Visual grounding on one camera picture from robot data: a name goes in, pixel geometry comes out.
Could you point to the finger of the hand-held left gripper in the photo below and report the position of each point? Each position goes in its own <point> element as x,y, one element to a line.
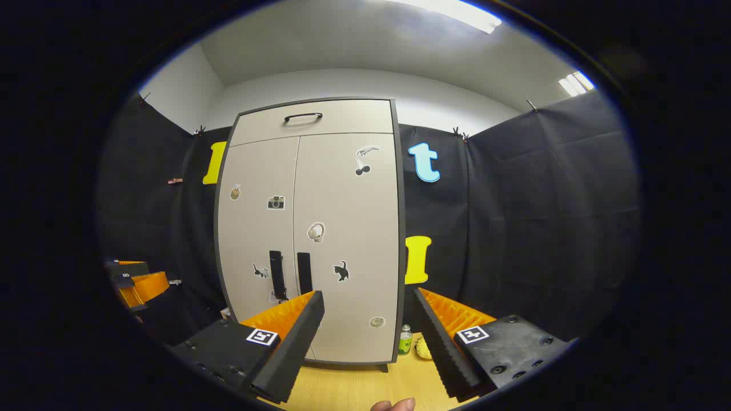
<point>149,285</point>
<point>128,269</point>

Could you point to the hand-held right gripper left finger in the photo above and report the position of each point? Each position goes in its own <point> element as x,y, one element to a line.
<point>300,342</point>

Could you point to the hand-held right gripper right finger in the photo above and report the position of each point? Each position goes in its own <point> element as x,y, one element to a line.
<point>440,348</point>

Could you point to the grey double-door shoe cabinet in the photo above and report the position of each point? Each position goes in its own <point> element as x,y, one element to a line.
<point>400,240</point>

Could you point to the beige shoe cabinet door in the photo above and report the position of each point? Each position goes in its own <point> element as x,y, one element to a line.
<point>251,228</point>
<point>354,217</point>

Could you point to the beige cabinet top drawer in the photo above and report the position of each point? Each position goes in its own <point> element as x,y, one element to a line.
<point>342,123</point>

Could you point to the double ceiling light panel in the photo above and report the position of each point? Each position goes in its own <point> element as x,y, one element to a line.
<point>575,84</point>

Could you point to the yellow lumpy object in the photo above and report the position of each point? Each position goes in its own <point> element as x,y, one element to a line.
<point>424,349</point>

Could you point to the small green bottle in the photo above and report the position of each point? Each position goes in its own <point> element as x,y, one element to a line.
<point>405,342</point>

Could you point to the black backdrop cloth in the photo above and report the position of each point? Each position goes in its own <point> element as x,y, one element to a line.
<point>542,228</point>

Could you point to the long ceiling light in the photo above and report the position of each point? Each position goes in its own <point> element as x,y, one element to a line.
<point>457,11</point>

